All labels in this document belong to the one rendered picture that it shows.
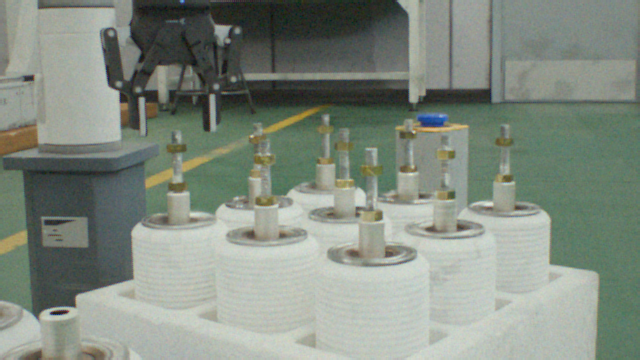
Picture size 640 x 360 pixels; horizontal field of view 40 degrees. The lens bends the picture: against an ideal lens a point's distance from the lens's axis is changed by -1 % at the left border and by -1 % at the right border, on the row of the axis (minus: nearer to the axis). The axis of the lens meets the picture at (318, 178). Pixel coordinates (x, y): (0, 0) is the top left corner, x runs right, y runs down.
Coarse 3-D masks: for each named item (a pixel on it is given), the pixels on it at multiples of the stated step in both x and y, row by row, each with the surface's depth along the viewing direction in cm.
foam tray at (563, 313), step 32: (128, 288) 91; (544, 288) 88; (576, 288) 90; (96, 320) 87; (128, 320) 84; (160, 320) 81; (192, 320) 80; (480, 320) 79; (512, 320) 79; (544, 320) 84; (576, 320) 90; (160, 352) 81; (192, 352) 78; (224, 352) 76; (256, 352) 73; (288, 352) 72; (320, 352) 72; (448, 352) 71; (480, 352) 74; (512, 352) 79; (544, 352) 85; (576, 352) 91
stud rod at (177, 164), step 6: (174, 132) 87; (180, 132) 87; (174, 138) 87; (180, 138) 87; (174, 156) 87; (180, 156) 88; (174, 162) 87; (180, 162) 88; (174, 168) 87; (180, 168) 88; (174, 174) 88; (180, 174) 88; (174, 180) 88; (180, 180) 88; (174, 192) 88; (180, 192) 88
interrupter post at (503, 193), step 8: (496, 184) 91; (504, 184) 91; (512, 184) 91; (496, 192) 91; (504, 192) 91; (512, 192) 91; (496, 200) 91; (504, 200) 91; (512, 200) 91; (496, 208) 92; (504, 208) 91; (512, 208) 91
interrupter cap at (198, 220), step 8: (152, 216) 90; (160, 216) 90; (192, 216) 90; (200, 216) 90; (208, 216) 90; (216, 216) 89; (144, 224) 87; (152, 224) 86; (160, 224) 86; (168, 224) 87; (176, 224) 86; (184, 224) 86; (192, 224) 86; (200, 224) 86; (208, 224) 87
